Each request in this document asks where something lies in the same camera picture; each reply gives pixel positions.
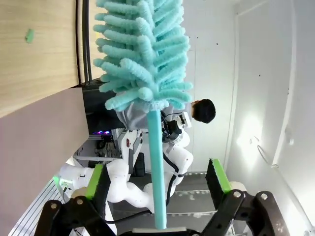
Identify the aluminium frame rail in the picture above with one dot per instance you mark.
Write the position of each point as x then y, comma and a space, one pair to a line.
91, 158

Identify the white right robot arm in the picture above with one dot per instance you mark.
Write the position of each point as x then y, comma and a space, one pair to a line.
118, 177

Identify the black left gripper finger with green pad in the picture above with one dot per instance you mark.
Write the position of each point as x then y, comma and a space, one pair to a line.
98, 186

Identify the green tape piece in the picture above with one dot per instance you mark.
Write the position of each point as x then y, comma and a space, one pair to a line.
30, 36

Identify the teal chenille duster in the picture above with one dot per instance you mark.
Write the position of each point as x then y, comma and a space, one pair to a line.
145, 61

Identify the person in grey shirt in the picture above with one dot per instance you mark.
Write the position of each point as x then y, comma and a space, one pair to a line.
204, 110

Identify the black computer case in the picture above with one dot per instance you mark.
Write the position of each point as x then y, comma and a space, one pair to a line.
98, 108

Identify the white stand with red dot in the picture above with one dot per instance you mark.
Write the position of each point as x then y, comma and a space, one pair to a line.
128, 147

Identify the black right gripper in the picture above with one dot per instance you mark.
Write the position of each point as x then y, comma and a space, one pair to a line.
173, 129

